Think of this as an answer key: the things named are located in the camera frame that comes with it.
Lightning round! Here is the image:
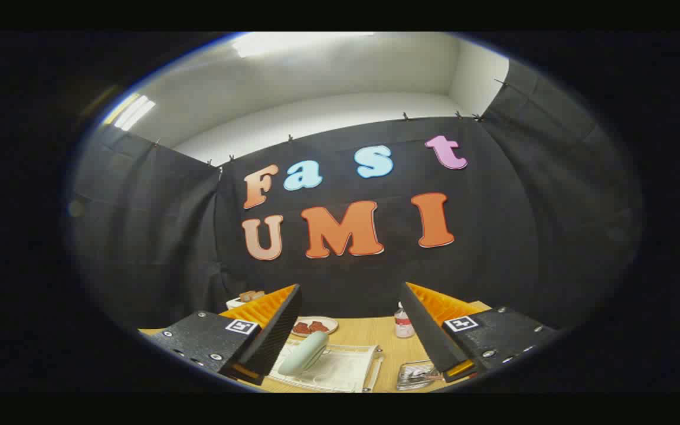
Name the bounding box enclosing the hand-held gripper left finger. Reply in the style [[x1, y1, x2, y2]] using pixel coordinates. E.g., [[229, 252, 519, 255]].
[[160, 283, 303, 385]]

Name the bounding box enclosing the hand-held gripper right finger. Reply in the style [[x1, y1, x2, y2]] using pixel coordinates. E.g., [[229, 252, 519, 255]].
[[400, 282, 559, 383]]

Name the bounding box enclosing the pale green plate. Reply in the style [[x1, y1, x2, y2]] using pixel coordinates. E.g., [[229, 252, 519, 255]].
[[278, 331, 330, 377]]

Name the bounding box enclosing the metal wire basket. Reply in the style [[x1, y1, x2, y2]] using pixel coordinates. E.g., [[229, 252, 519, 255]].
[[396, 360, 444, 391]]

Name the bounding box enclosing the white wire dish rack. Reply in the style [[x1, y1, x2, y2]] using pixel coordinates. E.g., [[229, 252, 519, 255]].
[[266, 339, 385, 393]]

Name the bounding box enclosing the small plate with red food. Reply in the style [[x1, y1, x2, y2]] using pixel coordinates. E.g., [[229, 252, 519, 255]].
[[290, 316, 339, 337]]

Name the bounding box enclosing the clear plastic bottle red label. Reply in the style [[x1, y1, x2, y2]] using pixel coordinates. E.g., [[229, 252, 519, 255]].
[[394, 302, 416, 338]]

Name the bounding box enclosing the white drip tray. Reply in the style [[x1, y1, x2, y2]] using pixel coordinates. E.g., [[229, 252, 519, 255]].
[[284, 344, 378, 392]]

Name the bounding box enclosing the black backdrop cloth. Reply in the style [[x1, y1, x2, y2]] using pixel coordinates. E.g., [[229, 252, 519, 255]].
[[71, 59, 642, 331]]

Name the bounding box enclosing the ceiling light panel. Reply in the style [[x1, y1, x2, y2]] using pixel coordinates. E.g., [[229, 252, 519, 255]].
[[113, 94, 156, 132]]

